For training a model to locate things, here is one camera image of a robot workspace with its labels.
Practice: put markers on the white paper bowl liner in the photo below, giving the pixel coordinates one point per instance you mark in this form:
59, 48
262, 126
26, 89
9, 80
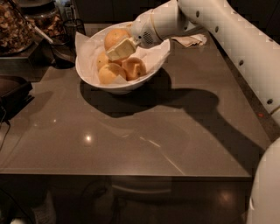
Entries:
86, 55

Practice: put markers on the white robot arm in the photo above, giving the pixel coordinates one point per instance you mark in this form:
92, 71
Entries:
255, 55

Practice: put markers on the white ceramic bowl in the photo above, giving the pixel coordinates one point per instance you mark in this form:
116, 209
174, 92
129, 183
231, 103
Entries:
96, 80

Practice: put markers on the glass jar of dried snacks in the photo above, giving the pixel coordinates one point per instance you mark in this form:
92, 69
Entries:
15, 33

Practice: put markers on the crumpled beige napkin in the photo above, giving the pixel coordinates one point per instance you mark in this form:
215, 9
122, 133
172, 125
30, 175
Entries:
194, 40

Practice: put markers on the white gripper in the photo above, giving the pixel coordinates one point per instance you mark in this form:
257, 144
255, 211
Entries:
143, 31

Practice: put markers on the dark box at left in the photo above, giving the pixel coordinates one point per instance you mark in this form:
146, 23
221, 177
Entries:
14, 95

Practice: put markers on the white spoon handle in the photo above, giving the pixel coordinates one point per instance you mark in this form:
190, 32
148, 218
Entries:
39, 32

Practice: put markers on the orange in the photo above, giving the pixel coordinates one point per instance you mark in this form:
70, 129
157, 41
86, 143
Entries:
102, 60
109, 72
113, 37
134, 68

